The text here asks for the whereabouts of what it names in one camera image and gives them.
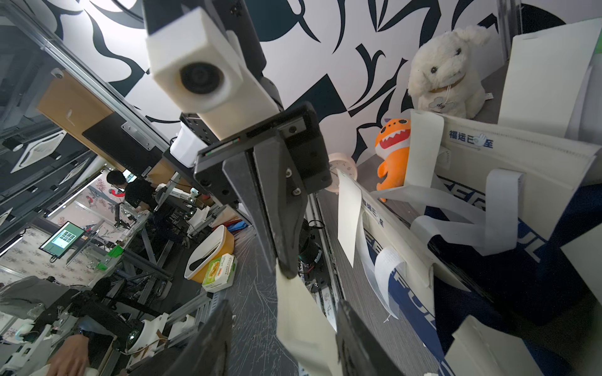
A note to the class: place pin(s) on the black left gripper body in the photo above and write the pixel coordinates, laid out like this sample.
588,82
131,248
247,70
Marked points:
298,127

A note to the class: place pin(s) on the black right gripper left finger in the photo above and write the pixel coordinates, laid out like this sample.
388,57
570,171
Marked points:
206,353

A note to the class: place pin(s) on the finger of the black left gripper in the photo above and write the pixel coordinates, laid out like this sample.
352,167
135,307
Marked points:
282,211
251,211

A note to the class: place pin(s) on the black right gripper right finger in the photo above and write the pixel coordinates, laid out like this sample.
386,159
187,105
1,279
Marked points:
359,351

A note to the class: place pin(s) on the white paper receipt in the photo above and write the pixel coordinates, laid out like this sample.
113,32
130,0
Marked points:
303,328

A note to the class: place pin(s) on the white tape roll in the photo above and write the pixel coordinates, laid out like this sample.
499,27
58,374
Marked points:
340,162

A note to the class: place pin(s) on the yellow white floor bin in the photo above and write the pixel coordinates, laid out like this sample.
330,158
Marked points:
221,241

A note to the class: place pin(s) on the green tissue box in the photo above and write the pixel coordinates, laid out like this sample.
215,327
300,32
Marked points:
220,274

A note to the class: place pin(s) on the orange plush monster toy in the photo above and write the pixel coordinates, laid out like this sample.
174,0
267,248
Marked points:
393,145

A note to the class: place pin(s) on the person in black shirt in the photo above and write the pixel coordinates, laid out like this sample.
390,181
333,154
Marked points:
140,194

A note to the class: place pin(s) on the white receipt on left bag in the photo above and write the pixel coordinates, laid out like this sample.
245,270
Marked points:
426,134

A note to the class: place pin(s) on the white plush rabbit toy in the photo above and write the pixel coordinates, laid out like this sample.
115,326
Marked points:
442,78

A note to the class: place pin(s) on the blue white front right bag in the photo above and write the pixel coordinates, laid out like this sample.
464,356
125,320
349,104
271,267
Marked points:
465,331

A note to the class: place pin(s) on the blue white bag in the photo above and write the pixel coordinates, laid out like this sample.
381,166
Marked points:
465,331
501,207

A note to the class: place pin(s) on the monitor with green screen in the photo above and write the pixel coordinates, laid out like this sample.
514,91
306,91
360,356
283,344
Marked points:
60,242

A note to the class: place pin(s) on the blue white front left bag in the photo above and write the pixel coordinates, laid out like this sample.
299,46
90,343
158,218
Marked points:
501,207

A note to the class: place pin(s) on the green white back left bag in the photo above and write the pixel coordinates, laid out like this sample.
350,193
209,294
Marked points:
553,82

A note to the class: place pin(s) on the aluminium frame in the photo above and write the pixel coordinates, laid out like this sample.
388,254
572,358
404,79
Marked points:
49,42

